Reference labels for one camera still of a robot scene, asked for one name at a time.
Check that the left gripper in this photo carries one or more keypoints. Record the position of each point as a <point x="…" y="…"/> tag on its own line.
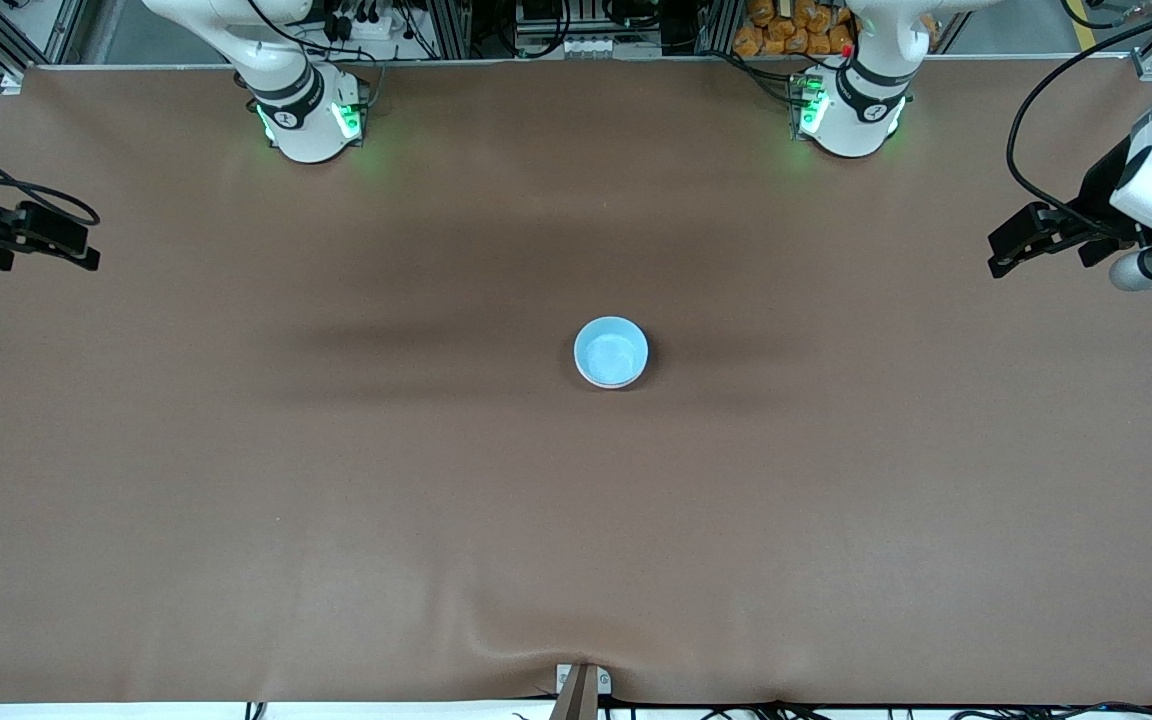
<point x="1101" y="203"/>

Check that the blue bowl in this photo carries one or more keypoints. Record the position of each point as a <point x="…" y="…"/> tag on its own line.
<point x="611" y="350"/>

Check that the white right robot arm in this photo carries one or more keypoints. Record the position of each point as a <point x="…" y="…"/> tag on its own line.
<point x="306" y="130"/>

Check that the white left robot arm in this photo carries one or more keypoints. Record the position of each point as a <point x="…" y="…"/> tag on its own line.
<point x="856" y="130"/>

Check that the orange snack packets pile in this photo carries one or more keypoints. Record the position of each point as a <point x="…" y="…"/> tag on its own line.
<point x="786" y="30"/>

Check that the white power strip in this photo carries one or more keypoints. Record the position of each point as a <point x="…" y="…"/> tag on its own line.
<point x="371" y="25"/>

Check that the white connector block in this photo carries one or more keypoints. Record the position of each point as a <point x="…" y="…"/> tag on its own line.
<point x="596" y="46"/>

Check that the brown table mat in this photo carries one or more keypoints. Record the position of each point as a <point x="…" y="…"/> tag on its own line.
<point x="576" y="550"/>

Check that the brown wooden strip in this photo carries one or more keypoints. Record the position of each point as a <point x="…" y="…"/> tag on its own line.
<point x="576" y="700"/>

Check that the small metal bracket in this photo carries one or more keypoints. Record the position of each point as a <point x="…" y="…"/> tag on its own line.
<point x="604" y="680"/>

